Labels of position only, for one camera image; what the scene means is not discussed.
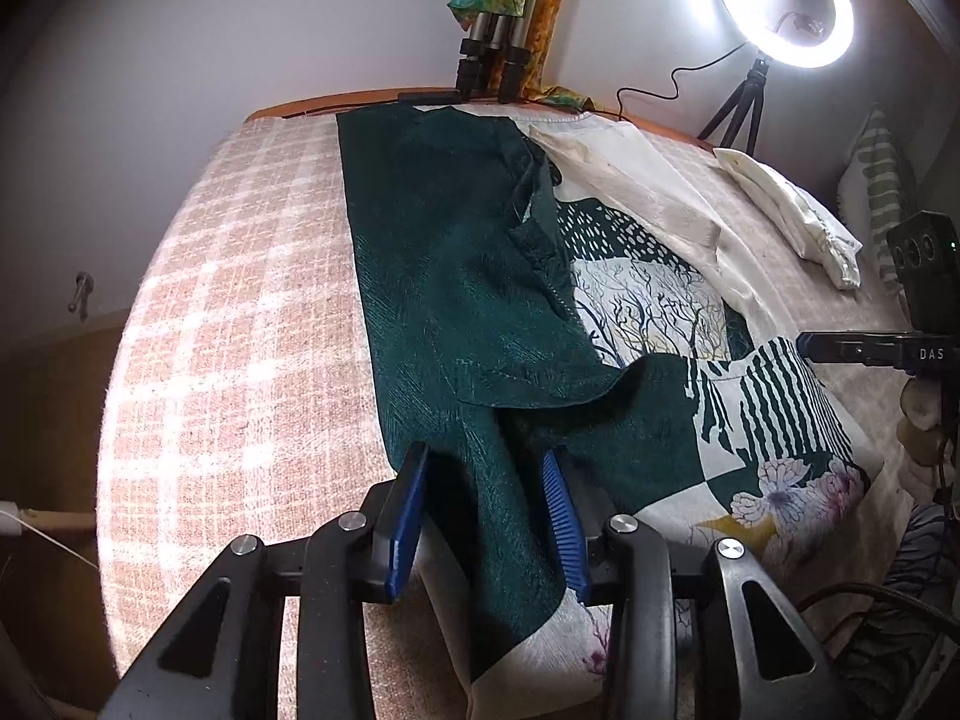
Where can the folded white garment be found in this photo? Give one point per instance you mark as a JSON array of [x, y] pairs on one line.
[[787, 210]]

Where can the green striped white pillow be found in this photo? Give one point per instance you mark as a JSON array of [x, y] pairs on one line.
[[874, 165]]

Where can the wooden bed frame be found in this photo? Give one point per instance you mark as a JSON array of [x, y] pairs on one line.
[[337, 101]]

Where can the beige checked blanket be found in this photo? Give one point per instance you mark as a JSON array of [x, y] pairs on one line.
[[247, 315]]

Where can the black gooseneck phone holder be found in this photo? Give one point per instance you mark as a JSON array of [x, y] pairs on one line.
[[806, 21]]

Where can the green and white printed t-shirt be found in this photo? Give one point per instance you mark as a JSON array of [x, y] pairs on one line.
[[450, 277]]

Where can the zebra print clothing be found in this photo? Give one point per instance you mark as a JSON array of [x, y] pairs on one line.
[[900, 660]]

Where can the orange cloth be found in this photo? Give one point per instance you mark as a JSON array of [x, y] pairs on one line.
[[551, 15]]

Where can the person's right hand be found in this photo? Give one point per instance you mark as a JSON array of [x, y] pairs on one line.
[[919, 427]]

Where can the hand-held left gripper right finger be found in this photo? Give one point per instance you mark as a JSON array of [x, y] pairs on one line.
[[562, 525]]

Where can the silver folded tripod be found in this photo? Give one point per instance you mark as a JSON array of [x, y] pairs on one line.
[[480, 30]]

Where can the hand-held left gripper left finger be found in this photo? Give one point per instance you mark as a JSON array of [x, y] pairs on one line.
[[401, 525]]

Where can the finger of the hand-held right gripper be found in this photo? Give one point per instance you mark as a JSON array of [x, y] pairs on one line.
[[855, 349]]

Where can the metal wall hook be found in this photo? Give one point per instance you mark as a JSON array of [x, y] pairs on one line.
[[81, 289]]

